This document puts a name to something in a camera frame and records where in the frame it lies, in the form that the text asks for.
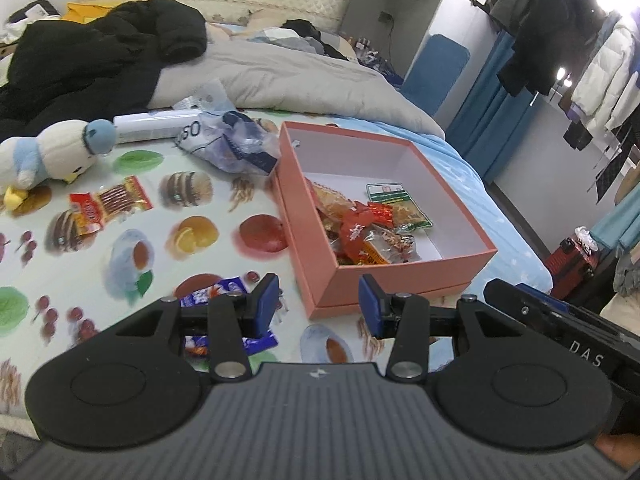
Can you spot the pile of clothes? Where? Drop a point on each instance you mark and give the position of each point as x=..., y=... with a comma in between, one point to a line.
x=300, y=27

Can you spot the red suitcase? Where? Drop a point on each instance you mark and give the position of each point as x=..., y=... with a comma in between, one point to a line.
x=570, y=265

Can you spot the black puffer jacket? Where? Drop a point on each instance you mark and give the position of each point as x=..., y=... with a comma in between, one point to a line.
x=100, y=55

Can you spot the white puffer jacket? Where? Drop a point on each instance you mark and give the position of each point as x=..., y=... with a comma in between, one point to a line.
x=605, y=75

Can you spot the blue white plush penguin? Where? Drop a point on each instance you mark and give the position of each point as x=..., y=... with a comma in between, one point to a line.
x=55, y=147

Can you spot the black white bag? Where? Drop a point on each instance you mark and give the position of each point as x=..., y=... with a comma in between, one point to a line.
x=30, y=12

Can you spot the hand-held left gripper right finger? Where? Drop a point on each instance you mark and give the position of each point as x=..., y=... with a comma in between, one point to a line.
x=370, y=310

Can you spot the teal cloth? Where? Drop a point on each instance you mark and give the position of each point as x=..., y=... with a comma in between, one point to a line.
x=620, y=225

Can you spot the blue white snack packet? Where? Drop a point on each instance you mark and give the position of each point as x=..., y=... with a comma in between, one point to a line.
x=220, y=290

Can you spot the blue curtain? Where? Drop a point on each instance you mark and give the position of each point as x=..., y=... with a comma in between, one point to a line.
x=495, y=110

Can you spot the red label sausage packet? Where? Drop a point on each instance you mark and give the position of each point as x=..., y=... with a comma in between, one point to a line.
x=110, y=205

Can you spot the yellow cloth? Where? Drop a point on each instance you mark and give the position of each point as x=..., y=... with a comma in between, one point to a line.
x=85, y=11

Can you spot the dark red snack packet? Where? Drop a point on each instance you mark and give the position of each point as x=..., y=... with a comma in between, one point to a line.
x=357, y=225

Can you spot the black wall socket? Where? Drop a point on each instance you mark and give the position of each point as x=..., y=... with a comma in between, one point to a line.
x=385, y=17

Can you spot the person's right hand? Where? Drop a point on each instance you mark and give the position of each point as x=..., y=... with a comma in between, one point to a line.
x=622, y=452

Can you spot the group of small bottles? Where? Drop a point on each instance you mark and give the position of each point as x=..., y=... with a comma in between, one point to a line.
x=365, y=47

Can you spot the fruit printed mat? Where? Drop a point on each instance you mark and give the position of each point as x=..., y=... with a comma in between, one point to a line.
x=225, y=255

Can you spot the dark hanging garment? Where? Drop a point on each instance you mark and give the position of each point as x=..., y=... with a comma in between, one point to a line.
x=580, y=130

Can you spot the blue chair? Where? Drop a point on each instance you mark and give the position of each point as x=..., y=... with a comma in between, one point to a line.
x=435, y=70

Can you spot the white cylindrical can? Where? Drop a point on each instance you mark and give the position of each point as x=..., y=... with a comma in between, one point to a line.
x=145, y=127

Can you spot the green label snack packet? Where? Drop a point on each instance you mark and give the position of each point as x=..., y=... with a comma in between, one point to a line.
x=405, y=210

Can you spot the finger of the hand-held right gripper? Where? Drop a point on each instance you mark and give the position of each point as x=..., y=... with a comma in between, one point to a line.
x=502, y=294

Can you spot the black hanging coat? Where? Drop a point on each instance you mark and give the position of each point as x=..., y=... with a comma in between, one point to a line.
x=555, y=30

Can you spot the grey quilt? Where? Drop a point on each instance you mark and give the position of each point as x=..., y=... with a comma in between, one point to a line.
x=300, y=80

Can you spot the clear blue-printed plastic bag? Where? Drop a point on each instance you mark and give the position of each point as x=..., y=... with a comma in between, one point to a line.
x=235, y=140

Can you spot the red label orange snack packet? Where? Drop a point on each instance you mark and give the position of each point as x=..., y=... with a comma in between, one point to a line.
x=330, y=202

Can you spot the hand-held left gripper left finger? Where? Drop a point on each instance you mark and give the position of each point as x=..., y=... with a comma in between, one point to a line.
x=267, y=305

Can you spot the pink cardboard box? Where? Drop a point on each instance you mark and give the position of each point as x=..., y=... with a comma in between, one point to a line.
x=400, y=280

